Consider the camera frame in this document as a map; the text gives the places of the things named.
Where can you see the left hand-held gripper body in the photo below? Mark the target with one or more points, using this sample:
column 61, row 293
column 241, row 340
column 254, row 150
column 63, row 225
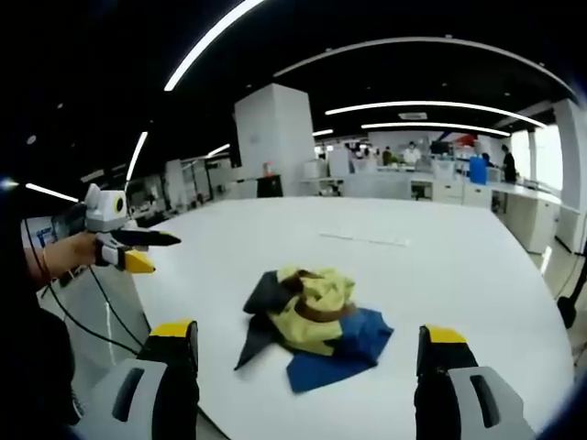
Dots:
column 107, row 213

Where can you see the blue barrel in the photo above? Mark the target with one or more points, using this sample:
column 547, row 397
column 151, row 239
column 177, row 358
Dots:
column 478, row 169

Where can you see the person's dark clothing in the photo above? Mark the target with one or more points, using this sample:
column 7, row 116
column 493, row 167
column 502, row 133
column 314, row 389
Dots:
column 27, row 348

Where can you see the person's left hand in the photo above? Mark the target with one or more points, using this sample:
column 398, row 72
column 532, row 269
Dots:
column 71, row 252

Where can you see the white counter desk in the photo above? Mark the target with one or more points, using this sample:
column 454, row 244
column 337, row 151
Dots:
column 527, row 211

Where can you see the long ceiling light strip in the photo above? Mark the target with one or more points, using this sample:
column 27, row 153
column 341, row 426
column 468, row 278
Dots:
column 431, row 107
column 208, row 43

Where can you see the yellow blue black garment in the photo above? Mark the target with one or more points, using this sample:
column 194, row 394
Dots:
column 312, row 316

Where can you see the black cabinet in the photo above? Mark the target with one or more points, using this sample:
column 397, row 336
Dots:
column 269, row 187

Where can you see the black chair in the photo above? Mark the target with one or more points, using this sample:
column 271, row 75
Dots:
column 571, row 302

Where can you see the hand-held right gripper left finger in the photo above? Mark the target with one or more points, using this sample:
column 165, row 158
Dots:
column 169, row 394

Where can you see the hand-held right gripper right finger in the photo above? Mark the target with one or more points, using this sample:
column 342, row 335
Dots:
column 440, row 399

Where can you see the dark monitor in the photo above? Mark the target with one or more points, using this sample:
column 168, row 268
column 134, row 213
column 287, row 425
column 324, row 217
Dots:
column 439, row 147

